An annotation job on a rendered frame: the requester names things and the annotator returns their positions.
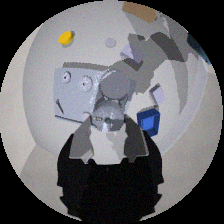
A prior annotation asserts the yellow short cylinder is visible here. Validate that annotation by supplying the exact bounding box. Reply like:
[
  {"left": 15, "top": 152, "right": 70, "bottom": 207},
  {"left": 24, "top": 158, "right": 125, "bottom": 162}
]
[{"left": 58, "top": 31, "right": 73, "bottom": 45}]

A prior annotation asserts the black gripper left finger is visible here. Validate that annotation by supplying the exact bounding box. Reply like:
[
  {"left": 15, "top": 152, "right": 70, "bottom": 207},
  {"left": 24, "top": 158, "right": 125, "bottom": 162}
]
[{"left": 57, "top": 116, "right": 94, "bottom": 187}]

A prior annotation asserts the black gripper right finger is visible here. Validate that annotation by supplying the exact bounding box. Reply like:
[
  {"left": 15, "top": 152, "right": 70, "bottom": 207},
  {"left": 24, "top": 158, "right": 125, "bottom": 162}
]
[{"left": 123, "top": 114, "right": 164, "bottom": 185}]

